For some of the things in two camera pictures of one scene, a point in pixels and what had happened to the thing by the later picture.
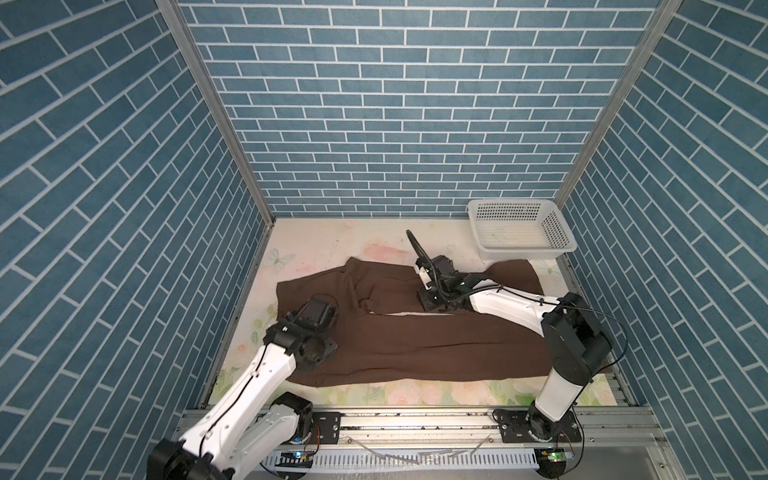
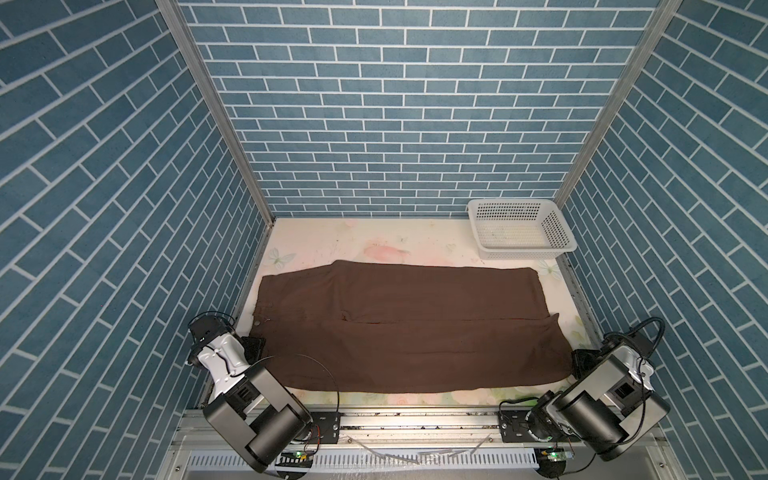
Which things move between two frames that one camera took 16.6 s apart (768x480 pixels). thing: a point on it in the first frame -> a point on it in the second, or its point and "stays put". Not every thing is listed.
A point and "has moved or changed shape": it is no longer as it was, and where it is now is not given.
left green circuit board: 295,460 stays put
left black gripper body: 326,347 -> 250,347
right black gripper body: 429,298 -> 586,358
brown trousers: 384,334 has moved or changed shape
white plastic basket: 520,228 stays put
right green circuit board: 553,455 stays put
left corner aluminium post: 184,29 stays put
